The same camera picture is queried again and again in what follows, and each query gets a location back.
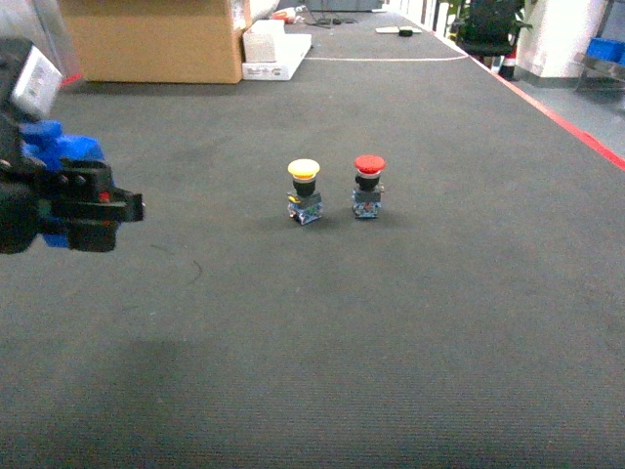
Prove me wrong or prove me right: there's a white flat cardboard box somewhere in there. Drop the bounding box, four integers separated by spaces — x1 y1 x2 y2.
242 34 312 81

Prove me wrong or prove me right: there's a red mushroom push button switch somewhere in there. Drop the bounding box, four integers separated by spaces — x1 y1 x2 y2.
353 154 387 219

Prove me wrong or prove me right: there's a blue bin in background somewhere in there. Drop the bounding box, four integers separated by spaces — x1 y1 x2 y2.
585 37 625 64

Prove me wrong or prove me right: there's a large brown cardboard box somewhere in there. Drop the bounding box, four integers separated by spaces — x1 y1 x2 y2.
59 0 251 84

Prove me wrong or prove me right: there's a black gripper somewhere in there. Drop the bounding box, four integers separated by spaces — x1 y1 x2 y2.
1 37 145 254

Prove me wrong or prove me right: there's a green potted plant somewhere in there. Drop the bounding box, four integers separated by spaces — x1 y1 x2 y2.
449 1 533 58

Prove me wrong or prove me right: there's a small white box on top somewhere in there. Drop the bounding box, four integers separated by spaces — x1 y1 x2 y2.
243 20 286 63

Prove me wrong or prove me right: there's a yellow mushroom push button switch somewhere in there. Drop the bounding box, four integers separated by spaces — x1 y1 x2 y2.
287 158 322 226

